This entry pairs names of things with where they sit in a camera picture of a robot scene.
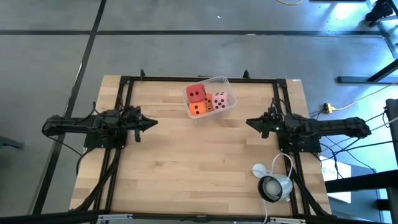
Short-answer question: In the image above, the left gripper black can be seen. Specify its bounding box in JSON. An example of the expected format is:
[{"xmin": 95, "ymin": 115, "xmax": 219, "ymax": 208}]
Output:
[{"xmin": 123, "ymin": 112, "xmax": 159, "ymax": 143}]

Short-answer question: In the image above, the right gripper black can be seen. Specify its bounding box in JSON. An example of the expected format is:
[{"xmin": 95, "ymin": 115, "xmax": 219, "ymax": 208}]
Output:
[{"xmin": 246, "ymin": 115, "xmax": 285, "ymax": 139}]

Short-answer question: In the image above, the large pink foam die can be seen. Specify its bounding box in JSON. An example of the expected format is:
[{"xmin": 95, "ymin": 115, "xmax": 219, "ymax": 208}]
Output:
[{"xmin": 211, "ymin": 91, "xmax": 229, "ymax": 110}]

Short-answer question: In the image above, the clear plastic bin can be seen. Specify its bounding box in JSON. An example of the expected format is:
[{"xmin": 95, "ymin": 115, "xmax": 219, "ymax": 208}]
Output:
[{"xmin": 182, "ymin": 75, "xmax": 238, "ymax": 119}]

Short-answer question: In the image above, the large red foam die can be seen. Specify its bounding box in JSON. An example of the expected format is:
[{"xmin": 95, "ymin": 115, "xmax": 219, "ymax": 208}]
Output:
[{"xmin": 185, "ymin": 83, "xmax": 207, "ymax": 103}]

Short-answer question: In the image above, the white cardboard box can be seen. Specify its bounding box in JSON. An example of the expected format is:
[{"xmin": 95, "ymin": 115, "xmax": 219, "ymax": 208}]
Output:
[{"xmin": 320, "ymin": 155, "xmax": 352, "ymax": 203}]

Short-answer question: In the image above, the black desk leg base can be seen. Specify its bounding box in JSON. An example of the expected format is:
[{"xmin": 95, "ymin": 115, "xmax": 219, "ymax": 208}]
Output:
[{"xmin": 337, "ymin": 58, "xmax": 398, "ymax": 84}]

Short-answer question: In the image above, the black metal beam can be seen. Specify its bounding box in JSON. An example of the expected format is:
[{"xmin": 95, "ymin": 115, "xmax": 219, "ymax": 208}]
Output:
[{"xmin": 325, "ymin": 169, "xmax": 398, "ymax": 194}]

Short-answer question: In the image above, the grey chair leg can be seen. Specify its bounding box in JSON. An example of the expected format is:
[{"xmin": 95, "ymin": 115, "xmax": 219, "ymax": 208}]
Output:
[{"xmin": 0, "ymin": 135, "xmax": 24, "ymax": 150}]

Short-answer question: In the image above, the person's foot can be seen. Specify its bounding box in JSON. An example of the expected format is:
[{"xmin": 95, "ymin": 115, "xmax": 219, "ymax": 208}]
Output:
[{"xmin": 365, "ymin": 0, "xmax": 394, "ymax": 22}]

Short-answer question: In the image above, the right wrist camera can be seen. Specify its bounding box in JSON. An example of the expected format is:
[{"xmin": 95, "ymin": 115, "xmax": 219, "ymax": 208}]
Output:
[{"xmin": 267, "ymin": 107, "xmax": 280, "ymax": 121}]

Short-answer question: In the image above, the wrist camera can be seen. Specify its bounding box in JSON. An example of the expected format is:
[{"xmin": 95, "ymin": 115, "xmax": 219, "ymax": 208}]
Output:
[
  {"xmin": 125, "ymin": 105, "xmax": 139, "ymax": 118},
  {"xmin": 267, "ymin": 107, "xmax": 280, "ymax": 121}
]

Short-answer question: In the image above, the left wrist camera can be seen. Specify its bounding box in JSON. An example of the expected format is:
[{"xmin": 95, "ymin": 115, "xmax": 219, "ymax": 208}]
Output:
[{"xmin": 125, "ymin": 105, "xmax": 139, "ymax": 118}]

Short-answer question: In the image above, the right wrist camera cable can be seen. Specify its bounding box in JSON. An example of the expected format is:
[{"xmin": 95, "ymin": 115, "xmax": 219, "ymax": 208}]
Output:
[{"xmin": 269, "ymin": 98, "xmax": 289, "ymax": 114}]

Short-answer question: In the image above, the black aluminium table frame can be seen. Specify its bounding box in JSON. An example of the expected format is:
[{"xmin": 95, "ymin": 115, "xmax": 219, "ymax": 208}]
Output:
[{"xmin": 74, "ymin": 68, "xmax": 330, "ymax": 223}]

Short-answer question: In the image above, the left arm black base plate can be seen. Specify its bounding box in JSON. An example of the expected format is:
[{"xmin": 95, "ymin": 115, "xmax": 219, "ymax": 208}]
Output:
[{"xmin": 84, "ymin": 127, "xmax": 128, "ymax": 149}]

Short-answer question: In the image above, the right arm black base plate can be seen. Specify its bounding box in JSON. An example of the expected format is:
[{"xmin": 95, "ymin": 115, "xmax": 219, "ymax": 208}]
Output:
[{"xmin": 278, "ymin": 133, "xmax": 322, "ymax": 154}]

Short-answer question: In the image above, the white security camera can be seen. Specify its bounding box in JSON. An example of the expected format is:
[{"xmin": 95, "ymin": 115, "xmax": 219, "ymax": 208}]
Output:
[{"xmin": 251, "ymin": 162, "xmax": 294, "ymax": 203}]

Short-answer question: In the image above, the left arm black cable bundle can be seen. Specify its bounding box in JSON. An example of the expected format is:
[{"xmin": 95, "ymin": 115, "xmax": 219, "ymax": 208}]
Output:
[{"xmin": 76, "ymin": 147, "xmax": 123, "ymax": 212}]

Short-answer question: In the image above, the arm black cable bundle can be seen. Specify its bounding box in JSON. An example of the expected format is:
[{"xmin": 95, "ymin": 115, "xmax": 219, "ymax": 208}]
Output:
[
  {"xmin": 76, "ymin": 147, "xmax": 123, "ymax": 212},
  {"xmin": 291, "ymin": 170, "xmax": 329, "ymax": 216}
]

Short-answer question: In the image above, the black floor cable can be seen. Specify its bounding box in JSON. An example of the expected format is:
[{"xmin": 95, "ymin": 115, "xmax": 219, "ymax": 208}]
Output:
[{"xmin": 46, "ymin": 133, "xmax": 91, "ymax": 177}]

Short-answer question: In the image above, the right arm black cable bundle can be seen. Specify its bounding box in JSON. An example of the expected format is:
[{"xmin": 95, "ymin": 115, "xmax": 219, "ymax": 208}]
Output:
[{"xmin": 291, "ymin": 170, "xmax": 329, "ymax": 216}]

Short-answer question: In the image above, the white camera cable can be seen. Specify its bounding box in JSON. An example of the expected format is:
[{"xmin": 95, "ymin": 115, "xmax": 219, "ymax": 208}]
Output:
[{"xmin": 262, "ymin": 153, "xmax": 295, "ymax": 224}]

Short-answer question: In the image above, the black power cable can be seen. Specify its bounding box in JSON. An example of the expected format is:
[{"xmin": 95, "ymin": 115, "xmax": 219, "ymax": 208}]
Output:
[{"xmin": 320, "ymin": 140, "xmax": 398, "ymax": 155}]

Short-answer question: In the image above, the yellow extension cable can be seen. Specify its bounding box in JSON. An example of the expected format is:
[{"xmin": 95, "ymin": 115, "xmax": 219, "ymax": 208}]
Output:
[{"xmin": 331, "ymin": 81, "xmax": 398, "ymax": 111}]

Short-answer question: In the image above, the black metal post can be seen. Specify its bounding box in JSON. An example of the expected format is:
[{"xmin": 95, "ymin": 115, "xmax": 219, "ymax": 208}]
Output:
[{"xmin": 385, "ymin": 98, "xmax": 398, "ymax": 224}]

